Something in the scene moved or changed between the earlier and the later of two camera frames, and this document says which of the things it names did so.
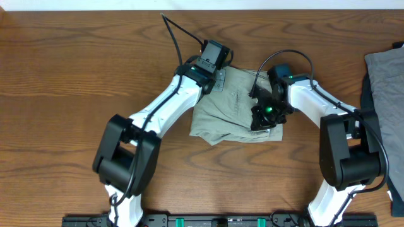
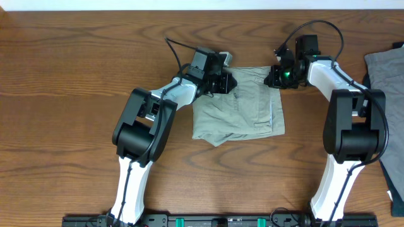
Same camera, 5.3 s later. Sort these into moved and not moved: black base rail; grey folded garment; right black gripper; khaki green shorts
Moved: right black gripper
Not moved: grey folded garment; black base rail; khaki green shorts
